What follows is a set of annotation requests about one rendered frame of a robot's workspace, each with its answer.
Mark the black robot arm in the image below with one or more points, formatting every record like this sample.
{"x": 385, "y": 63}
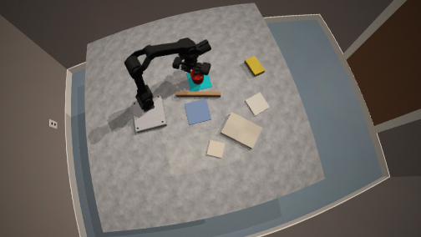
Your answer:
{"x": 187, "y": 50}

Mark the yellow flat block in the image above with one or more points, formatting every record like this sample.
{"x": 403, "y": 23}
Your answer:
{"x": 254, "y": 65}

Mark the red cup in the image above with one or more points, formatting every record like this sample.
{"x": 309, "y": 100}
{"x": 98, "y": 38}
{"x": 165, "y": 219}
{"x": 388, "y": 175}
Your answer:
{"x": 197, "y": 78}

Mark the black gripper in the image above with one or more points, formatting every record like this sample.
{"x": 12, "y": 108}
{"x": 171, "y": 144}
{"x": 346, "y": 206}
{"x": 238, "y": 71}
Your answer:
{"x": 203, "y": 68}

